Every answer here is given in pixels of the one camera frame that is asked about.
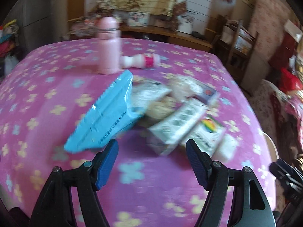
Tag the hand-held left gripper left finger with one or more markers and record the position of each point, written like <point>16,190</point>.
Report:
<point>107,163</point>

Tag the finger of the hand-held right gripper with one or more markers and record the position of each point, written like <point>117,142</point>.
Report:
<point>287,177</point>

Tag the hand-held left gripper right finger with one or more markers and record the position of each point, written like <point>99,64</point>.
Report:
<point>196,163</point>

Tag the blue snack packet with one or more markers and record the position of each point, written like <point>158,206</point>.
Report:
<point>106,115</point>

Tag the white box with rainbow print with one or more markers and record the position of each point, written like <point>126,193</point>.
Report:
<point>208,132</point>

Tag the white box with black codes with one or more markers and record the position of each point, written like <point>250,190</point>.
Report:
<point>175,127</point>

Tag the crumpled beige wrapper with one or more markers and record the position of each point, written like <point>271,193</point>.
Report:
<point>158,110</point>

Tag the grey toothpaste box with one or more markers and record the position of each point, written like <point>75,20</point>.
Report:
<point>209,94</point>

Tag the floral covered sofa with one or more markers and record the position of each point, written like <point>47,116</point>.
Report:
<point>267,104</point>

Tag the crumpled white tissue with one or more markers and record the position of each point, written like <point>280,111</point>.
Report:
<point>184,86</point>

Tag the red plastic bag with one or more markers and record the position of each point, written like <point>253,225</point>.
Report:
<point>290,80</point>

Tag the pink floral blanket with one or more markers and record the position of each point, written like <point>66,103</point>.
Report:
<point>52,80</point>

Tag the white pink yogurt bottle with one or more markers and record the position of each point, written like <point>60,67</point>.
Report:
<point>144,61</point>

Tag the pink water bottle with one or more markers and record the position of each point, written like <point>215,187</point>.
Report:
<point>108,49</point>

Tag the wooden chair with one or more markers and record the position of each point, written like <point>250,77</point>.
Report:
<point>236,45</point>

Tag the wooden desk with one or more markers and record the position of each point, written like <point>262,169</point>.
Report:
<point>180,36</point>

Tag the clear plastic bags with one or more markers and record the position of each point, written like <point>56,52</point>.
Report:
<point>82,27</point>

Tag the white photo frame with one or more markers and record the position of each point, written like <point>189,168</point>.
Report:
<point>184,23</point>

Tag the large photo frame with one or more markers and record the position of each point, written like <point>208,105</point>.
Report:
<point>138,19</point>

